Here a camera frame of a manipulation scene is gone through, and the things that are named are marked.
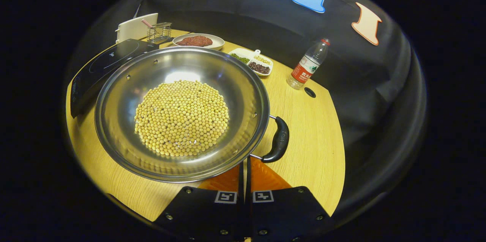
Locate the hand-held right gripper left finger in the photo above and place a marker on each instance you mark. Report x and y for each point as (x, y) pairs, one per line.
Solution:
(205, 211)

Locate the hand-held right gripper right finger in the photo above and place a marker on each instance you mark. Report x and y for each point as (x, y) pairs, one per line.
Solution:
(283, 211)

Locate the stainless steel pot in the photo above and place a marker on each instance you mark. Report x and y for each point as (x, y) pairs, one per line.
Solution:
(117, 101)

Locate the black induction cooktop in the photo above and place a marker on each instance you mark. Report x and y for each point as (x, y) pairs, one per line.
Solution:
(102, 67)

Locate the pile of yellow soybeans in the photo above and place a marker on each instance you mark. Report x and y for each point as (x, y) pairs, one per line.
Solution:
(182, 118)

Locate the black table grommet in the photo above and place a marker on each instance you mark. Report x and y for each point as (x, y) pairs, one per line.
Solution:
(310, 92)

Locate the black backdrop cloth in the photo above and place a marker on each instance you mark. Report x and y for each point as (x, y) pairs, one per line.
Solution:
(360, 101)

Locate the clear plastic water bottle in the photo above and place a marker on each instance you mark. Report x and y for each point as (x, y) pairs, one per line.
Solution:
(303, 71)

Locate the white divided bean dish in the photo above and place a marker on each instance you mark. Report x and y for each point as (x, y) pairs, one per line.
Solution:
(260, 68)

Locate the round white plate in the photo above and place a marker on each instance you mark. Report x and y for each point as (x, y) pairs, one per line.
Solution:
(216, 42)

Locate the brown meat patty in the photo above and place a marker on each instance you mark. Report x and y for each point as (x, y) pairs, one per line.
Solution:
(186, 41)
(204, 40)

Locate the white toaster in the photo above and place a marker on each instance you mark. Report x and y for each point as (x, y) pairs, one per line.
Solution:
(134, 29)

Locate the pink striped straw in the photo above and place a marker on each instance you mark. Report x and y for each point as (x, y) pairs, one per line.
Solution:
(146, 23)

